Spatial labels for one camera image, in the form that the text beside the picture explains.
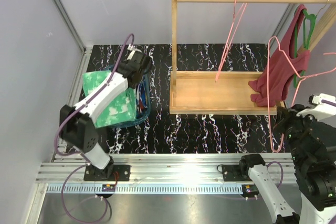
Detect maroon tank top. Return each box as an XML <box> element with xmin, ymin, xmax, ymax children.
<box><xmin>248</xmin><ymin>4</ymin><xmax>310</xmax><ymax>107</ymax></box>

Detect pink wire hanger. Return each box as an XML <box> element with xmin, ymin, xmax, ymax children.
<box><xmin>267</xmin><ymin>36</ymin><xmax>336</xmax><ymax>153</ymax></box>
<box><xmin>215</xmin><ymin>0</ymin><xmax>247</xmax><ymax>83</ymax></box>

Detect teal transparent plastic bin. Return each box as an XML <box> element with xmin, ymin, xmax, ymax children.
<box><xmin>103</xmin><ymin>67</ymin><xmax>151</xmax><ymax>128</ymax></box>

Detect wooden clothes rack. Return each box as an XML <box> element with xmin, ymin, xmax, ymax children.
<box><xmin>170</xmin><ymin>0</ymin><xmax>335</xmax><ymax>115</ymax></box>

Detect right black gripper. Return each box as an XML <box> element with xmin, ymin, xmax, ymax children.
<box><xmin>274</xmin><ymin>103</ymin><xmax>320</xmax><ymax>166</ymax></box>

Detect blue patterned trousers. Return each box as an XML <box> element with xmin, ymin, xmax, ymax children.
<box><xmin>135</xmin><ymin>80</ymin><xmax>150</xmax><ymax>120</ymax></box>

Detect green tie-dye trousers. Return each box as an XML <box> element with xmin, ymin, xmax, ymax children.
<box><xmin>82</xmin><ymin>70</ymin><xmax>137</xmax><ymax>128</ymax></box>

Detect green plastic hanger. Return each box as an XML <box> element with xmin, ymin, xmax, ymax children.
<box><xmin>292</xmin><ymin>9</ymin><xmax>317</xmax><ymax>88</ymax></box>

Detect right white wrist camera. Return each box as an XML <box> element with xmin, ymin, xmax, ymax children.
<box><xmin>297</xmin><ymin>93</ymin><xmax>335</xmax><ymax>121</ymax></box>

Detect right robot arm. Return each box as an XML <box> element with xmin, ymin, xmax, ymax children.
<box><xmin>238</xmin><ymin>104</ymin><xmax>335</xmax><ymax>223</ymax></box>

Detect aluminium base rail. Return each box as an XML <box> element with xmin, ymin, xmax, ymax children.
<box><xmin>35</xmin><ymin>153</ymin><xmax>316</xmax><ymax>195</ymax></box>

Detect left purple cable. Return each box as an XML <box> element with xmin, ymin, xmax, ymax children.
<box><xmin>54</xmin><ymin>33</ymin><xmax>136</xmax><ymax>222</ymax></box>

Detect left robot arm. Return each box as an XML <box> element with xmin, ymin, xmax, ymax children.
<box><xmin>55</xmin><ymin>49</ymin><xmax>151</xmax><ymax>180</ymax></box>

